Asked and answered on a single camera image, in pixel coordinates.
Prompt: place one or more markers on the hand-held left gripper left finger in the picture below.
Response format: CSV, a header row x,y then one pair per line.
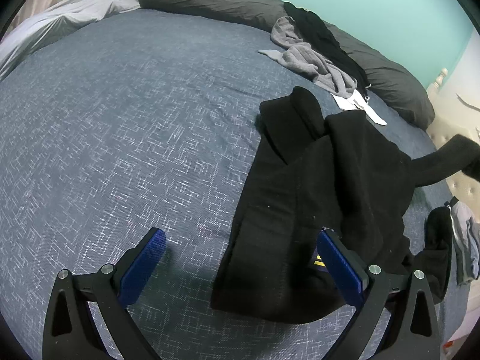
x,y
144,266

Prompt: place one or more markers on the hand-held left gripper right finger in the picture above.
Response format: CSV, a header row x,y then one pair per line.
x,y
339,266

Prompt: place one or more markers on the black sweatshirt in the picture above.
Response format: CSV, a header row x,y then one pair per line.
x,y
300,195

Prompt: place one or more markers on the black white-striped garment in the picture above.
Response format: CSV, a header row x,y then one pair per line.
x,y
452,217

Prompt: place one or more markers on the light grey folded garment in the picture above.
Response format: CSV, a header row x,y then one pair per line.
x,y
463,240

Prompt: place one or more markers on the bed with blue patterned sheet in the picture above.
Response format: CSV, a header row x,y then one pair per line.
x,y
112,138

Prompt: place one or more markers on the light blue checked garment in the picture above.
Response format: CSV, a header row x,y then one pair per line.
x,y
475,240

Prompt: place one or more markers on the cream tufted headboard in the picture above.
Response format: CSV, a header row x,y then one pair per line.
x,y
450,127

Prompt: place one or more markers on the grey knitted sweater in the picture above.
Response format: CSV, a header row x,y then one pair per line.
x,y
300,58

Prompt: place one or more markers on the black garment with white trim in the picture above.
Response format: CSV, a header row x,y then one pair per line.
x,y
318,33

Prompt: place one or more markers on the light grey duvet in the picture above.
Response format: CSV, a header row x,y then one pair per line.
x,y
56,18

